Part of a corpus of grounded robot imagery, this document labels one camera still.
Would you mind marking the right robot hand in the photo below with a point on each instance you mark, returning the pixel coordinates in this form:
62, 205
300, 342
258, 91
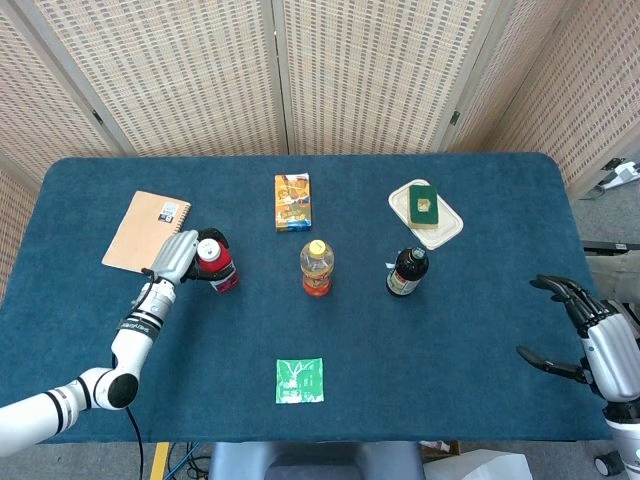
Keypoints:
610, 350

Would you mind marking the green and yellow sponge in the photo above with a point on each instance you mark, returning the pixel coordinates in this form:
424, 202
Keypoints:
417, 215

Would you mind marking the white plastic housing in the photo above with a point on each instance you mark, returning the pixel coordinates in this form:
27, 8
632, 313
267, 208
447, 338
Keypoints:
475, 467

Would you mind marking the woven folding screen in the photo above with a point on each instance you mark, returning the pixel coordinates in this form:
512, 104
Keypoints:
200, 75

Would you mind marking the black screen hinge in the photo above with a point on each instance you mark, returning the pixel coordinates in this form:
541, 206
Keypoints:
97, 118
455, 118

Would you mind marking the dark brown black-capped tea bottle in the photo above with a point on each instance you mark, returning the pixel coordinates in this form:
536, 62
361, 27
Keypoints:
402, 282

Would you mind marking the white equipment stand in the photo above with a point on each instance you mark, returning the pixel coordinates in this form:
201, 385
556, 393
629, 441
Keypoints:
622, 175

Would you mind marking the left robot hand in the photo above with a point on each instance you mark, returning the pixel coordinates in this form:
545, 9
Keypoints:
172, 260

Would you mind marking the white plastic tray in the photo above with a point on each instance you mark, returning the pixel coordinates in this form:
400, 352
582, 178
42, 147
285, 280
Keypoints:
445, 235

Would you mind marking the green tea sachet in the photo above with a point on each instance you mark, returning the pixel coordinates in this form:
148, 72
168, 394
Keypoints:
300, 380

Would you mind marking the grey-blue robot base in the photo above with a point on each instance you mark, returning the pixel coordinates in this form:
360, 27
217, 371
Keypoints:
310, 460

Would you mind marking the yellow and blue snack box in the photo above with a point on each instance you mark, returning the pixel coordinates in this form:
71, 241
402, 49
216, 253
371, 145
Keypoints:
292, 200

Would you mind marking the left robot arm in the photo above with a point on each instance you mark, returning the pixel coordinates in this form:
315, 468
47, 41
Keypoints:
135, 345

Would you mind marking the tan spiral notebook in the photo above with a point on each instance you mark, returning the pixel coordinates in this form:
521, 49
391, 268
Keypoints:
140, 230

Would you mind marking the black metal bar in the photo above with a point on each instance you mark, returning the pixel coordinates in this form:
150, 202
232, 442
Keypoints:
610, 246

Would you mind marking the red NFC juice bottle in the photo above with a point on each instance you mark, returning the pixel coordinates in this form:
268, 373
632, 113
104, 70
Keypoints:
226, 260

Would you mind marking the blue tablecloth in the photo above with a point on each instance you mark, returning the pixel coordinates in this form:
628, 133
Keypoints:
350, 325

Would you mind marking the yellow-capped iced tea bottle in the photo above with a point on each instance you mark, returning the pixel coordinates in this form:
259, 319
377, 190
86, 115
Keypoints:
316, 280

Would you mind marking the black caster wheel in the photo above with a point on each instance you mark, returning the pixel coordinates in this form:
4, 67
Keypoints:
610, 464

